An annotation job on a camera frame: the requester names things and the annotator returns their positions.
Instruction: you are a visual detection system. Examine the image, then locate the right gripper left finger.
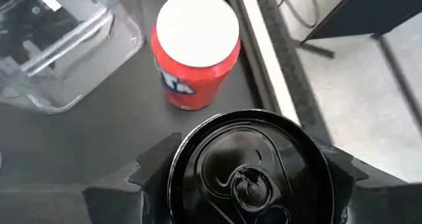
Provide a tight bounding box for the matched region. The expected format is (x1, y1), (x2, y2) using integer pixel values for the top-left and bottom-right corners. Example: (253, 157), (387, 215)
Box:
(82, 132), (183, 224)

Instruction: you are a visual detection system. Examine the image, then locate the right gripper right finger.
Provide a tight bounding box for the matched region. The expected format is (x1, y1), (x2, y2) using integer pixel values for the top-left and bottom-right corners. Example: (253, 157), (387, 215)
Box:
(316, 144), (422, 224)

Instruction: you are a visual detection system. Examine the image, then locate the white Celsius can black lid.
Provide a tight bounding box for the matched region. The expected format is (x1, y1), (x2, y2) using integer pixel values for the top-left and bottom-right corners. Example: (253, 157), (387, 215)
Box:
(167, 109), (336, 224)

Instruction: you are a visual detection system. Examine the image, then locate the red Fanta soda can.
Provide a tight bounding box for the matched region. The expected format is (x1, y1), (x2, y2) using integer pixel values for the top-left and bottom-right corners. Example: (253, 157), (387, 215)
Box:
(150, 0), (242, 112)

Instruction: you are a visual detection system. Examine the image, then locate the clear plastic bin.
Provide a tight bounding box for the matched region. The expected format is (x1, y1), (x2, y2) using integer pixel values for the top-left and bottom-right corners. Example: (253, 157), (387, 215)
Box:
(0, 0), (145, 115)

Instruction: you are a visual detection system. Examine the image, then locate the black divider panel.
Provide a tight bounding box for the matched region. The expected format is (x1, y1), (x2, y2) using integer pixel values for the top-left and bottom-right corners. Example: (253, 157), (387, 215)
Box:
(299, 0), (422, 59)

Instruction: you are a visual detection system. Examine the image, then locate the black floor cable cover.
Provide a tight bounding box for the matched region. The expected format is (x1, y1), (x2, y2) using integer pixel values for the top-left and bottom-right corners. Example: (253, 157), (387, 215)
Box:
(253, 0), (332, 144)

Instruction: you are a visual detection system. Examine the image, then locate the black looped floor cable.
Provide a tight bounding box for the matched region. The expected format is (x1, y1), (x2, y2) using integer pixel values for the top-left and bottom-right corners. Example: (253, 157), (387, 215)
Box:
(272, 0), (320, 30)

